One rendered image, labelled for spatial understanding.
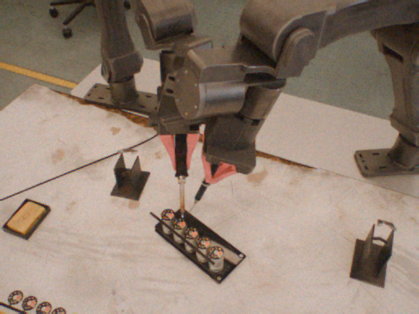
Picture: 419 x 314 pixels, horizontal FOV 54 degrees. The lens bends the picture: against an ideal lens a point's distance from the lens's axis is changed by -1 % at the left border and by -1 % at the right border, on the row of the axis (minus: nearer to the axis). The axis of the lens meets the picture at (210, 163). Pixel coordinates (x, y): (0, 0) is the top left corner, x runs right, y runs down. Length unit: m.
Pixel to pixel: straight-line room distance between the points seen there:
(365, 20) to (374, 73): 2.10
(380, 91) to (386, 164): 1.57
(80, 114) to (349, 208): 0.65
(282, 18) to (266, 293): 0.45
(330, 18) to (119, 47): 0.55
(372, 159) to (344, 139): 0.08
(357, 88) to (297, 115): 1.47
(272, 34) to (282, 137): 0.54
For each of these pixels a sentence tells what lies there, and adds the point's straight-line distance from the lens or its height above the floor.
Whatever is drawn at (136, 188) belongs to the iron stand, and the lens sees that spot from 0.85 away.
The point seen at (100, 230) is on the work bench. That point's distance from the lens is 0.81.
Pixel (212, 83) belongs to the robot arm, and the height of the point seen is 1.14.
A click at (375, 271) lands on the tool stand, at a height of 0.75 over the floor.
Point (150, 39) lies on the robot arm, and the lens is 0.67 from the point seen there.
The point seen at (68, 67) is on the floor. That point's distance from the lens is 2.65.
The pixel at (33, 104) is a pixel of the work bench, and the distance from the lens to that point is 1.13.
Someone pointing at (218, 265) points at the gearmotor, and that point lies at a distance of 0.70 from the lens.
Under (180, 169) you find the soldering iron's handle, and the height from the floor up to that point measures 0.86.
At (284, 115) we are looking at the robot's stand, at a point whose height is 0.75.
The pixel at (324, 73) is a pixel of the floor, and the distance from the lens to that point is 2.55.
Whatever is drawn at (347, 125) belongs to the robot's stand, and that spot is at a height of 0.75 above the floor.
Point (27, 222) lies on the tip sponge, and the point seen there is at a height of 0.76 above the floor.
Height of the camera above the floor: 1.40
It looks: 47 degrees down
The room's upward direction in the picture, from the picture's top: straight up
